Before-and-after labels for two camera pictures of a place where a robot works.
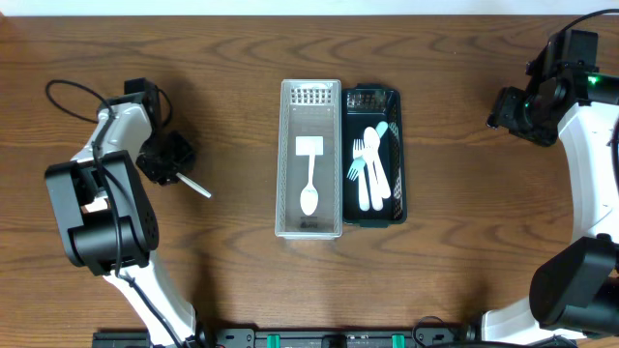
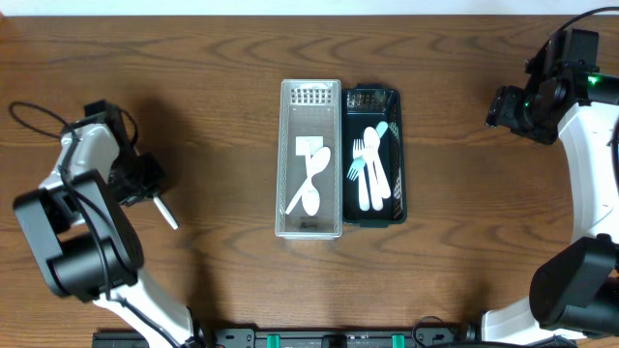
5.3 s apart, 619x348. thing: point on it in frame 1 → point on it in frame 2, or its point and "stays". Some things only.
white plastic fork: (359, 162) stays
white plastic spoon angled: (193, 185) → (318, 163)
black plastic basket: (364, 106) stays
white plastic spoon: (309, 199) stays
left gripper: (167, 158) → (146, 181)
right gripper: (506, 112) stays
